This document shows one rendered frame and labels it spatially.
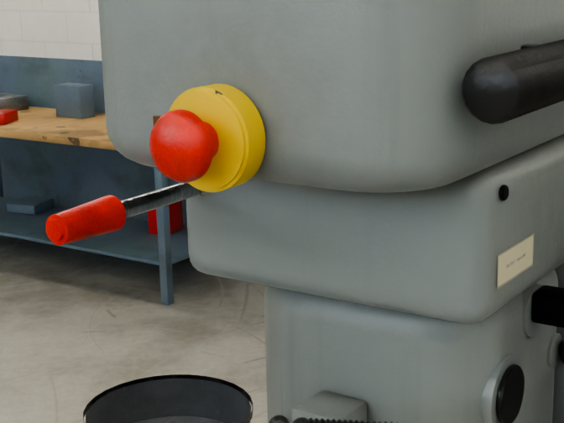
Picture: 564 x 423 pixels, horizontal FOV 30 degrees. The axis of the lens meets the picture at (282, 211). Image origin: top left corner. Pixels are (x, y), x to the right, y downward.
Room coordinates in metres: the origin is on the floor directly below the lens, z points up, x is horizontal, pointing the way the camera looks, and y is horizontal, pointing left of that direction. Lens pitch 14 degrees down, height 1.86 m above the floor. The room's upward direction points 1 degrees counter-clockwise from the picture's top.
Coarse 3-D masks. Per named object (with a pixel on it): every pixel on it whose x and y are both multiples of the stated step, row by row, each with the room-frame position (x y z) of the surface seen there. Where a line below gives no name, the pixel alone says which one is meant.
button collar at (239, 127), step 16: (192, 96) 0.59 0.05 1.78; (208, 96) 0.58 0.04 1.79; (224, 96) 0.58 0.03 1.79; (240, 96) 0.58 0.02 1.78; (208, 112) 0.58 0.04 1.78; (224, 112) 0.57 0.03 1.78; (240, 112) 0.57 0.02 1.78; (256, 112) 0.58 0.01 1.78; (224, 128) 0.57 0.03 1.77; (240, 128) 0.57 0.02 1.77; (256, 128) 0.58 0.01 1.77; (224, 144) 0.57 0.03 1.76; (240, 144) 0.57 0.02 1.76; (256, 144) 0.57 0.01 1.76; (224, 160) 0.58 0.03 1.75; (240, 160) 0.57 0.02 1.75; (256, 160) 0.58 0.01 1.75; (208, 176) 0.58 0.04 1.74; (224, 176) 0.58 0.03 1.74; (240, 176) 0.57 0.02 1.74
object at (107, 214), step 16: (160, 192) 0.70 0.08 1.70; (176, 192) 0.71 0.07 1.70; (192, 192) 0.72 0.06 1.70; (80, 208) 0.64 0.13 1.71; (96, 208) 0.64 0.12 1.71; (112, 208) 0.65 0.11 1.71; (128, 208) 0.67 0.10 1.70; (144, 208) 0.68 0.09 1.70; (48, 224) 0.62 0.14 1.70; (64, 224) 0.62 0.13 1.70; (80, 224) 0.63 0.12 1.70; (96, 224) 0.63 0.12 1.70; (112, 224) 0.65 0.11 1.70; (64, 240) 0.62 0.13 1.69
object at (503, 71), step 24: (528, 48) 0.59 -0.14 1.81; (552, 48) 0.60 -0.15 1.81; (480, 72) 0.54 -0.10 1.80; (504, 72) 0.53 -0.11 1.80; (528, 72) 0.54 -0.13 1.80; (552, 72) 0.57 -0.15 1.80; (480, 96) 0.54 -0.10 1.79; (504, 96) 0.53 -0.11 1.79; (528, 96) 0.54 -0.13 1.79; (552, 96) 0.57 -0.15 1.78; (480, 120) 0.54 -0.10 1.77; (504, 120) 0.54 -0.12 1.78
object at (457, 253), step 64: (256, 192) 0.71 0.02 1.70; (320, 192) 0.68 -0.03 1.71; (448, 192) 0.62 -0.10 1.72; (512, 192) 0.64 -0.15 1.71; (192, 256) 0.74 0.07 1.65; (256, 256) 0.71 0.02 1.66; (320, 256) 0.68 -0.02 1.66; (384, 256) 0.65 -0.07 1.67; (448, 256) 0.62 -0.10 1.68; (512, 256) 0.64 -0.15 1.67; (448, 320) 0.63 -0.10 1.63
